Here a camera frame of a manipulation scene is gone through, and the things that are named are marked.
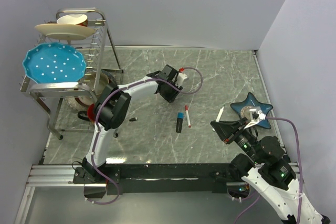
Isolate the white pen green tip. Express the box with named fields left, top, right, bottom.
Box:
left=215, top=106, right=225, bottom=122

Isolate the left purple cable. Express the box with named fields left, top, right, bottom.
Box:
left=83, top=66, right=203, bottom=206

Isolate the cream deep bowl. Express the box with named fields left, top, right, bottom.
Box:
left=78, top=70, right=110, bottom=106

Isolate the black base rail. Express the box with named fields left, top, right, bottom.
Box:
left=73, top=163, right=250, bottom=199

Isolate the white and red bowl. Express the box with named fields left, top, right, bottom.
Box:
left=56, top=14, right=88, bottom=27

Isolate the white pen red tip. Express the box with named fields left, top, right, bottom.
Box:
left=185, top=109, right=192, bottom=128

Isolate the patterned rim plate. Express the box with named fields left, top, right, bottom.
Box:
left=64, top=69, right=117, bottom=111

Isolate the blue polka dot plate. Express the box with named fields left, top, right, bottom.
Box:
left=23, top=42, right=87, bottom=84

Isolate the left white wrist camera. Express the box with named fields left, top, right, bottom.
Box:
left=176, top=67, right=188, bottom=85

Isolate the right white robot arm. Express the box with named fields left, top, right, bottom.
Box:
left=211, top=119, right=331, bottom=223

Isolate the red mug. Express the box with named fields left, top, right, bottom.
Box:
left=77, top=104, right=96, bottom=123

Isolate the metal dish rack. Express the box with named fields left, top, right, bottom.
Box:
left=20, top=8, right=123, bottom=140

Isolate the blue marker cap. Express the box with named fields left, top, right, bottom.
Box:
left=177, top=112, right=183, bottom=119

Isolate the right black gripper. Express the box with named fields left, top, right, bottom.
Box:
left=209, top=115, right=262, bottom=163

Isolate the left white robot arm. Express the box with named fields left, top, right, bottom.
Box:
left=81, top=65, right=187, bottom=183

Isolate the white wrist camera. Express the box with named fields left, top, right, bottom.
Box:
left=176, top=67, right=188, bottom=85
left=244, top=107, right=266, bottom=129

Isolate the cream flat plate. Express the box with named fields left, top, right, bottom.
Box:
left=35, top=23, right=95, bottom=40

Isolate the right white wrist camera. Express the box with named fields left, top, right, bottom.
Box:
left=244, top=107, right=266, bottom=129

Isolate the black marker blue tip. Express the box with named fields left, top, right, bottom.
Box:
left=176, top=118, right=183, bottom=133

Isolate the blue star-shaped dish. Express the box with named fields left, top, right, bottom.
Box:
left=230, top=92, right=273, bottom=121

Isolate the small black pen cap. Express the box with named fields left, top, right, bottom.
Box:
left=129, top=117, right=138, bottom=122

